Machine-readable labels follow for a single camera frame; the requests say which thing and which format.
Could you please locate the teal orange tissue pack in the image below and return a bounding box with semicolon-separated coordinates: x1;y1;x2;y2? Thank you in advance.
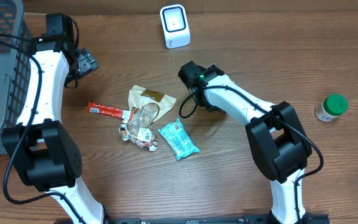
158;118;200;161

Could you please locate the beige dog bone treat bag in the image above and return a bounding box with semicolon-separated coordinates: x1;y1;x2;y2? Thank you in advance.
119;85;177;152

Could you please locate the red snack stick packet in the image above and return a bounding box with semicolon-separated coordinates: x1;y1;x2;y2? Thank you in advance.
87;101;133;121

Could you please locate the small green lidded jar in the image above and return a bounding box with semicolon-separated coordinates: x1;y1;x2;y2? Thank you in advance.
314;94;349;122

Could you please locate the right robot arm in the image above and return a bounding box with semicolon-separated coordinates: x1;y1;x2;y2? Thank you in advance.
178;61;312;223

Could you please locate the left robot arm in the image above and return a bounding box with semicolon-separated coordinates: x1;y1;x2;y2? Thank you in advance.
2;13;109;223

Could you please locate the white barcode scanner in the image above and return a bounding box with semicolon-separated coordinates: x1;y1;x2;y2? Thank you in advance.
160;4;191;49

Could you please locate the grey plastic mesh basket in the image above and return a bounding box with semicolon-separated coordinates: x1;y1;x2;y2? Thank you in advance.
0;0;32;154

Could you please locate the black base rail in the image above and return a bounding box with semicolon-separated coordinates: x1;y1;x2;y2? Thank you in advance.
104;213;331;224

